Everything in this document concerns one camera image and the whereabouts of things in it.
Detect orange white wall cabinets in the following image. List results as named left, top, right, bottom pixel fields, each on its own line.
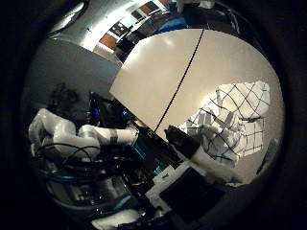
left=92, top=0, right=171, bottom=56

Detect black cable bundle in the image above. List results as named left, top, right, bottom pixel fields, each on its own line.
left=32, top=142, right=104, bottom=169

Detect white cloth black grid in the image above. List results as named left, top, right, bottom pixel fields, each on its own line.
left=177, top=80, right=272, bottom=168

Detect white spray bottle black trigger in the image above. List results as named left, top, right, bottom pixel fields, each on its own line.
left=164, top=125, right=248, bottom=187

